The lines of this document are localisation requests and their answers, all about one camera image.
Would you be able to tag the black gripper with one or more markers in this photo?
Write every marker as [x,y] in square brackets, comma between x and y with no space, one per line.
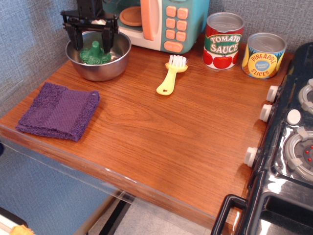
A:
[90,19]

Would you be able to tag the green toy broccoli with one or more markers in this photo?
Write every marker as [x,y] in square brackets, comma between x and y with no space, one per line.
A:
[94,55]

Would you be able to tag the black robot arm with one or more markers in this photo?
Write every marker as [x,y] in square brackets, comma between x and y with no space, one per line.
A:
[97,4]

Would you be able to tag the steel bowl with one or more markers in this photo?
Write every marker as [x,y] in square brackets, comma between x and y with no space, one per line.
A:
[107,71]

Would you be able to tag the orange microwave plate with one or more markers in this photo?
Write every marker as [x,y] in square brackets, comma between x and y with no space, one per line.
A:
[131,16]

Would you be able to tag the teal toy microwave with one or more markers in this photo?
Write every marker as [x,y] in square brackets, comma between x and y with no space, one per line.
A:
[171,26]

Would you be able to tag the purple folded cloth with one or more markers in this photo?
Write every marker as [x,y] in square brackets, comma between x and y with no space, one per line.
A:
[58,112]

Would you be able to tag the yellow toy brush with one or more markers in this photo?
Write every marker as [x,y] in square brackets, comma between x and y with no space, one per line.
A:
[176,64]

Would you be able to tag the tomato sauce can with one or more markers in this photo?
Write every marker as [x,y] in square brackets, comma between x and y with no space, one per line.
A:
[223,35]

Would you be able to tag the pineapple slices can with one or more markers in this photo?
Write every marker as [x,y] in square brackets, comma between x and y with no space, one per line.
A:
[263,55]

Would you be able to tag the grey stove knob far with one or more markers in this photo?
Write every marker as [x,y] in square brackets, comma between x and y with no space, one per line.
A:
[272,92]

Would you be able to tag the grey stove knob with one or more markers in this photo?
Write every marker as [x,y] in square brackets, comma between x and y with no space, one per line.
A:
[272,92]
[250,156]
[265,112]

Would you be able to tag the grey stove knob middle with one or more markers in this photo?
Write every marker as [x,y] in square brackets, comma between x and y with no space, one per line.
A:
[265,112]

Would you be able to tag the grey stove knob near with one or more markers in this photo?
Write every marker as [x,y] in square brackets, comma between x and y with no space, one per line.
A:
[250,156]

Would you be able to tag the orange object at corner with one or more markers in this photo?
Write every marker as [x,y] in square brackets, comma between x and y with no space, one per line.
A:
[21,230]

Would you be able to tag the white round stove button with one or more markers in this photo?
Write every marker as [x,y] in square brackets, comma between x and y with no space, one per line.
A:
[293,117]

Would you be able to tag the grey far stove burner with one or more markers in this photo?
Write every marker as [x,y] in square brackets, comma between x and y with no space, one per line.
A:
[306,105]

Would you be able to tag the grey stove burner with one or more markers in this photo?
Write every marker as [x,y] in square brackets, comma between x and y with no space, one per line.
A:
[306,105]
[298,151]

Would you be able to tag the grey near stove burner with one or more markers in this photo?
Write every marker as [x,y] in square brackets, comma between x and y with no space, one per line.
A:
[298,151]

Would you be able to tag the black toy stove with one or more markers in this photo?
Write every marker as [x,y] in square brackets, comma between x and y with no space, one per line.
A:
[280,201]

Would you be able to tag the black stove oven handle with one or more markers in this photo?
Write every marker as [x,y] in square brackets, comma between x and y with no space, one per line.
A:
[230,201]

